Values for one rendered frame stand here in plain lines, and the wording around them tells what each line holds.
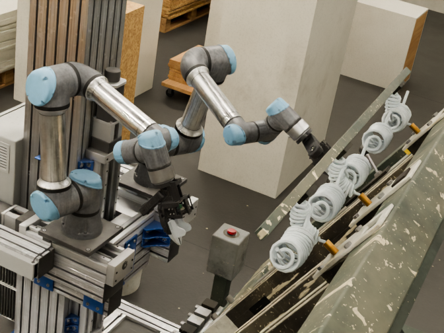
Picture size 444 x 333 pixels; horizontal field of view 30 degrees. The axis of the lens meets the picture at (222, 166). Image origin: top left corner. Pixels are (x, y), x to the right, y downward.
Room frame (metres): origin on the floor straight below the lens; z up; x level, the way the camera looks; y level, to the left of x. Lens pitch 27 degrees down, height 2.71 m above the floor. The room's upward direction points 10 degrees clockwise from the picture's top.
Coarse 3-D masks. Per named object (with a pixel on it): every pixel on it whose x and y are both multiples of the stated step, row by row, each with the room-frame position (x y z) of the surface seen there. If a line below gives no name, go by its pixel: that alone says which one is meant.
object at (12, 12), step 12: (0, 0) 6.13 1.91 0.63; (12, 0) 6.18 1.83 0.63; (0, 12) 5.86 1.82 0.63; (12, 12) 5.94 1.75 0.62; (0, 24) 5.82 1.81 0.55; (12, 24) 5.95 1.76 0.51; (0, 36) 5.82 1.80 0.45; (12, 36) 5.96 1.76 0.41; (0, 48) 5.84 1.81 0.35; (12, 48) 5.97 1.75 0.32; (0, 60) 5.86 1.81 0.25; (12, 60) 5.98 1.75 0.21; (0, 72) 5.85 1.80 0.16; (12, 72) 6.01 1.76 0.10; (0, 84) 5.92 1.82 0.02
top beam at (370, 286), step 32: (416, 160) 1.73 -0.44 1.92; (416, 192) 1.50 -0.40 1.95; (384, 224) 1.34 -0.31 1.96; (416, 224) 1.40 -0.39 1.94; (352, 256) 1.29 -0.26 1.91; (384, 256) 1.24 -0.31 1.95; (416, 256) 1.30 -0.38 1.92; (352, 288) 1.11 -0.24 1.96; (384, 288) 1.16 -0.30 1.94; (320, 320) 1.03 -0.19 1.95; (352, 320) 1.04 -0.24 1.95; (384, 320) 1.09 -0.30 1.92
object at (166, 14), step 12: (168, 0) 7.84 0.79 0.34; (180, 0) 8.03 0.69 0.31; (192, 0) 8.25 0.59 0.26; (204, 0) 8.51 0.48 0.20; (168, 12) 7.85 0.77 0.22; (180, 12) 8.08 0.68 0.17; (192, 12) 8.36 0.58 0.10; (204, 12) 8.69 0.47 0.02; (168, 24) 7.91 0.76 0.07; (180, 24) 8.15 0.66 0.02
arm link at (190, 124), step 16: (208, 48) 2.96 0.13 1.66; (224, 48) 2.99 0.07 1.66; (208, 64) 2.90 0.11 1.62; (224, 64) 2.95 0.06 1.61; (224, 80) 3.00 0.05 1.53; (192, 96) 3.02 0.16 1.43; (192, 112) 3.01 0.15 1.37; (176, 128) 3.05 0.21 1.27; (192, 128) 3.03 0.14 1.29; (192, 144) 3.05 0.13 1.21
